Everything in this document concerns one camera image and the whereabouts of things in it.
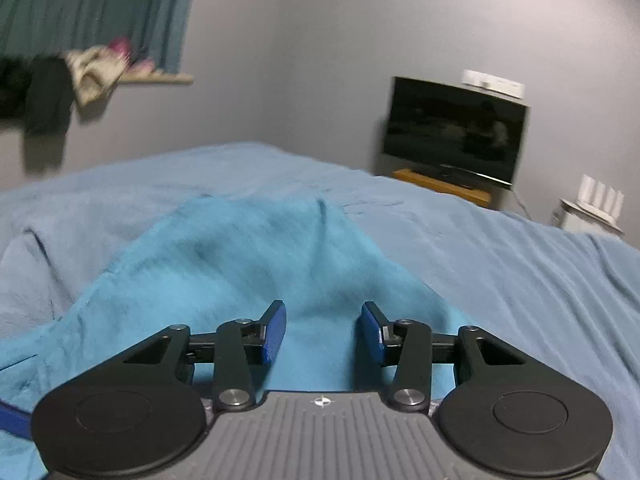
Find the grey and white clothing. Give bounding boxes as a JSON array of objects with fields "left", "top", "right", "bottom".
[{"left": 65, "top": 46, "right": 127, "bottom": 107}]

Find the white wall power strip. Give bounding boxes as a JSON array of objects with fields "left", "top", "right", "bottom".
[{"left": 461, "top": 68, "right": 527, "bottom": 99}]

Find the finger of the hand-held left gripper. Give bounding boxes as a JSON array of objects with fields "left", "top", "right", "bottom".
[{"left": 0, "top": 399, "right": 34, "bottom": 442}]

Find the white router with antennas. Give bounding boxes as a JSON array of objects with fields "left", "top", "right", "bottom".
[{"left": 575, "top": 174, "right": 626, "bottom": 222}]

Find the wooden window shelf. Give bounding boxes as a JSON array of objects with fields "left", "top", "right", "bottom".
[{"left": 116, "top": 72, "right": 195, "bottom": 86}]

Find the wooden television stand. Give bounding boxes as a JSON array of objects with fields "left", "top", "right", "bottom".
[{"left": 392, "top": 167, "right": 493, "bottom": 209}]

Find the bed with blue sheet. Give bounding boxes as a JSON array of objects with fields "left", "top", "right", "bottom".
[{"left": 0, "top": 141, "right": 640, "bottom": 480}]

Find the black hanging clothing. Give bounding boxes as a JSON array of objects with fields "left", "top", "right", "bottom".
[{"left": 0, "top": 55, "right": 77, "bottom": 137}]

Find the television cable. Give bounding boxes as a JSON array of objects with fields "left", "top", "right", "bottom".
[{"left": 510, "top": 189, "right": 532, "bottom": 219}]

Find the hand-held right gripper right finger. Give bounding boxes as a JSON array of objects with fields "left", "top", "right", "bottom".
[{"left": 361, "top": 301, "right": 526, "bottom": 412}]

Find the teal garment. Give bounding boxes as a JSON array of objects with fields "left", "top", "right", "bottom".
[{"left": 0, "top": 195, "right": 482, "bottom": 480}]

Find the teal curtain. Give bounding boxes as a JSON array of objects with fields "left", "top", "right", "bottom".
[{"left": 0, "top": 0, "right": 202, "bottom": 74}]

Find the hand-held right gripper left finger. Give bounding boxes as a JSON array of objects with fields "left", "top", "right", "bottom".
[{"left": 125, "top": 300, "right": 288, "bottom": 412}]

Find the pink cloth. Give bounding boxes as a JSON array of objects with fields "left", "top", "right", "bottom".
[{"left": 106, "top": 37, "right": 157, "bottom": 74}]

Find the white side cabinet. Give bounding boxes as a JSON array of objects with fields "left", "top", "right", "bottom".
[{"left": 554, "top": 199, "right": 624, "bottom": 235}]

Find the black flat television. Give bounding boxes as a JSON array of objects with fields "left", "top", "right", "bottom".
[{"left": 378, "top": 76, "right": 531, "bottom": 191}]

